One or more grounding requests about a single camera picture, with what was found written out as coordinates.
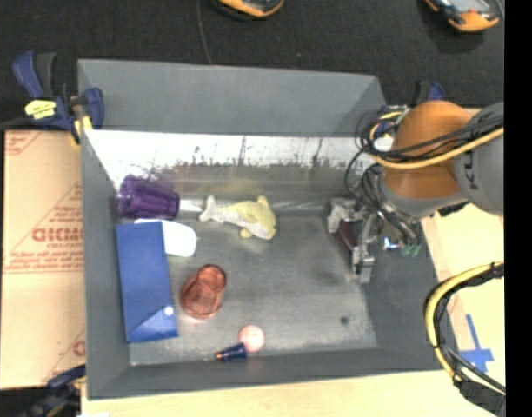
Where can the brown cardboard board, red print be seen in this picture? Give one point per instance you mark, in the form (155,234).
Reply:
(35,215)

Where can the small blue cone cap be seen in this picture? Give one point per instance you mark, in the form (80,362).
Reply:
(232,353)

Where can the clear orange plastic cup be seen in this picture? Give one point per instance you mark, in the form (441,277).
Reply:
(203,293)

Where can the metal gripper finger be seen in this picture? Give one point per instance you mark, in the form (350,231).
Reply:
(364,266)
(338,213)

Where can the grey metal bin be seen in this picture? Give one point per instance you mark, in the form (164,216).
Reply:
(287,272)

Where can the purple ribbed cup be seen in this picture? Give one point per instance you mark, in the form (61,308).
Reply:
(145,198)

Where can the blue flat box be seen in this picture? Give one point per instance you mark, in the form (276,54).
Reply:
(145,280)

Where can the yellow and white toy fish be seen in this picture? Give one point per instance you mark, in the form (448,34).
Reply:
(248,217)

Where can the pink ball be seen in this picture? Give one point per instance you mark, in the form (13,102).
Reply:
(252,337)

